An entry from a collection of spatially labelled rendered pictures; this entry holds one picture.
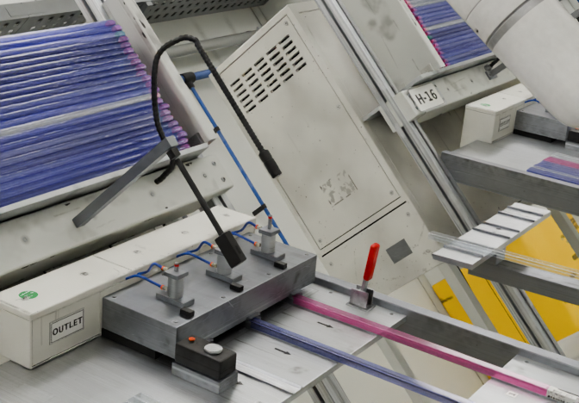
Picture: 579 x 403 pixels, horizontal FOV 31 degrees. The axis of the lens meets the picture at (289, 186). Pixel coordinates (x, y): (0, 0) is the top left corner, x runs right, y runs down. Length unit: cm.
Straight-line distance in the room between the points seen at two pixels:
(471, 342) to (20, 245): 66
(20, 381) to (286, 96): 138
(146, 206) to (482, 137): 112
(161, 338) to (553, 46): 64
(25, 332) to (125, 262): 21
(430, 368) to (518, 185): 226
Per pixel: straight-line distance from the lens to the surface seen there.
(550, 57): 117
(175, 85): 179
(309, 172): 260
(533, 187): 233
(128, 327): 146
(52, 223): 154
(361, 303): 162
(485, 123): 256
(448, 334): 160
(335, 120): 253
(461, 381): 465
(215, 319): 147
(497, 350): 158
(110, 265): 152
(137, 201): 165
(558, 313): 454
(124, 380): 140
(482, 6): 119
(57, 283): 147
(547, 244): 463
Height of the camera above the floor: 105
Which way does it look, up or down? 7 degrees up
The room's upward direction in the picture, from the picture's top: 31 degrees counter-clockwise
